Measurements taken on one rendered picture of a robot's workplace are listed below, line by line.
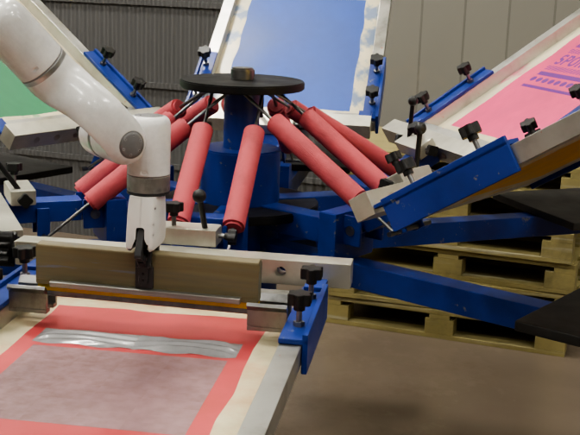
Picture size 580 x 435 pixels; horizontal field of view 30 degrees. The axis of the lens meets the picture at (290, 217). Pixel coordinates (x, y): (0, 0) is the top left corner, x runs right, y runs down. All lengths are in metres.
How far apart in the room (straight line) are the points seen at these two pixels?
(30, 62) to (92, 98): 0.11
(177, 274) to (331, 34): 1.95
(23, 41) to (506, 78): 1.92
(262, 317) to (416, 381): 2.52
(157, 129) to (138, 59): 4.29
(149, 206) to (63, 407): 0.40
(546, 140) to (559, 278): 2.81
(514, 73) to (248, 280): 1.65
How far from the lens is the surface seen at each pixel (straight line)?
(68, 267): 1.97
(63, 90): 1.76
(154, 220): 1.88
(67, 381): 1.75
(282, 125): 2.53
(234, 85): 2.56
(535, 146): 1.95
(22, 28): 1.73
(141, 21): 6.11
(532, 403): 4.28
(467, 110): 3.26
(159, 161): 1.86
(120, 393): 1.70
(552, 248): 4.68
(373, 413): 4.05
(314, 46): 3.68
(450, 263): 4.80
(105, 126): 1.75
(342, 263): 2.10
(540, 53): 3.41
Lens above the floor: 1.61
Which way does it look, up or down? 13 degrees down
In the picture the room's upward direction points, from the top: 2 degrees clockwise
